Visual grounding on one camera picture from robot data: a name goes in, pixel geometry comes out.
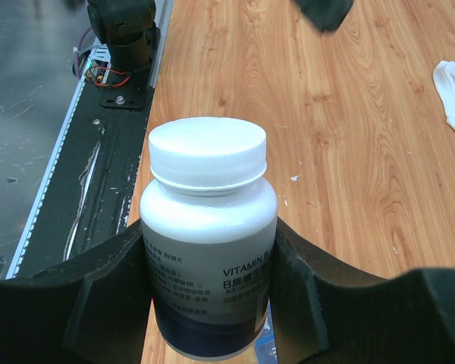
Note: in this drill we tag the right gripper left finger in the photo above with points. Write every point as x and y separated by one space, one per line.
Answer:
92 308

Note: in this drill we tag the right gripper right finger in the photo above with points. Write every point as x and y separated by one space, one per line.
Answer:
326 311

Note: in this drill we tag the white cap pill bottle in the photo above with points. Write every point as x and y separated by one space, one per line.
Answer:
208 219

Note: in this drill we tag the blue weekly pill organizer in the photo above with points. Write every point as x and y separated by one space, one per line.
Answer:
265 347

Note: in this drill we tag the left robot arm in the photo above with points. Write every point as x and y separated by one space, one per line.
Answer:
122 26

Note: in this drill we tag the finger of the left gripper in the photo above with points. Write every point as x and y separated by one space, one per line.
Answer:
325 15

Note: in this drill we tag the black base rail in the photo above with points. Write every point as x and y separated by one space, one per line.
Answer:
86 192

